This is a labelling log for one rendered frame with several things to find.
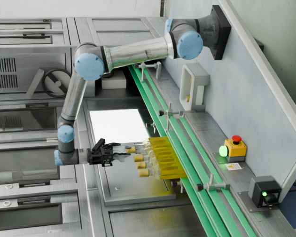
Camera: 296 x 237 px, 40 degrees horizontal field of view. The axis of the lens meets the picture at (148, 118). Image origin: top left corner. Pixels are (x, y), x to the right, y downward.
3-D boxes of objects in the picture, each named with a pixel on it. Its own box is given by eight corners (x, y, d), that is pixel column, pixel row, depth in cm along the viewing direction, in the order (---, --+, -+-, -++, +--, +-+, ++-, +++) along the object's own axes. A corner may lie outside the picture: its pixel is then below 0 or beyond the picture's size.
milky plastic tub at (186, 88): (193, 99, 230) (178, 100, 228) (198, 62, 219) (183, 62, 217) (204, 114, 215) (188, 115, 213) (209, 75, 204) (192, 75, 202)
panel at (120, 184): (138, 111, 271) (87, 114, 263) (138, 107, 269) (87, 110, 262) (175, 199, 194) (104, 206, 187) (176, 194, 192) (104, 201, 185)
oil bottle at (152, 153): (187, 155, 205) (146, 159, 200) (189, 146, 202) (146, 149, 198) (190, 161, 200) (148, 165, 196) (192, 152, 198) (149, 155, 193)
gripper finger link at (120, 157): (131, 164, 199) (112, 163, 196) (129, 157, 204) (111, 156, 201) (132, 159, 198) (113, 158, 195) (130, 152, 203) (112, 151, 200)
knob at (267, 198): (274, 202, 146) (278, 209, 143) (262, 204, 145) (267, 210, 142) (276, 193, 143) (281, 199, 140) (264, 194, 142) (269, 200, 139)
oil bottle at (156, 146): (184, 149, 210) (144, 152, 205) (185, 139, 207) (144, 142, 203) (187, 155, 205) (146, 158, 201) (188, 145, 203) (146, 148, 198)
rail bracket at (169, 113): (179, 129, 214) (156, 130, 212) (183, 100, 206) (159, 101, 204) (181, 131, 212) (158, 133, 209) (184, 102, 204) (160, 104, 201)
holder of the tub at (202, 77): (193, 108, 232) (180, 109, 231) (198, 63, 219) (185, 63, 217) (203, 123, 218) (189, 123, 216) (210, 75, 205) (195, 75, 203)
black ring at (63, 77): (74, 94, 282) (42, 96, 277) (73, 65, 272) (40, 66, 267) (74, 97, 278) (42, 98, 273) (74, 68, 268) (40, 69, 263)
